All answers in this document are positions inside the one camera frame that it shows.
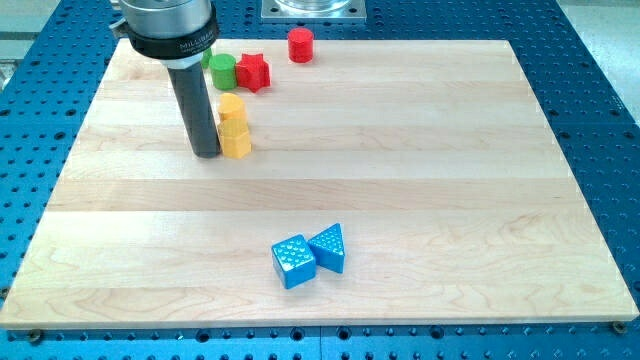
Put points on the blue perforated table plate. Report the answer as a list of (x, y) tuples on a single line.
[(47, 98)]

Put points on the light wooden board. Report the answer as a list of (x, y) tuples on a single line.
[(455, 200)]

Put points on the red star block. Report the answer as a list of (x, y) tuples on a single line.
[(253, 72)]

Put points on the blue triangle block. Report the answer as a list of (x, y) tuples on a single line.
[(328, 248)]

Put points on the yellow hexagon block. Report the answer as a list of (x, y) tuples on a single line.
[(235, 138)]

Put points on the yellow semicircle block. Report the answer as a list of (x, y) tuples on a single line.
[(231, 106)]

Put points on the small green block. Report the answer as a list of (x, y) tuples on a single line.
[(207, 54)]

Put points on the red cylinder block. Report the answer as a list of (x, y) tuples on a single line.
[(300, 45)]

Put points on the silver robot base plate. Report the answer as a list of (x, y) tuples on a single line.
[(313, 11)]

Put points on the green cylinder block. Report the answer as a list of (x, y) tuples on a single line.
[(222, 69)]

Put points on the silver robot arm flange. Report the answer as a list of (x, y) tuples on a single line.
[(174, 32)]

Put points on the blue cube block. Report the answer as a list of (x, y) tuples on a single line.
[(293, 261)]

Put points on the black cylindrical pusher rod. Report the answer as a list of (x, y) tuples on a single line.
[(193, 100)]

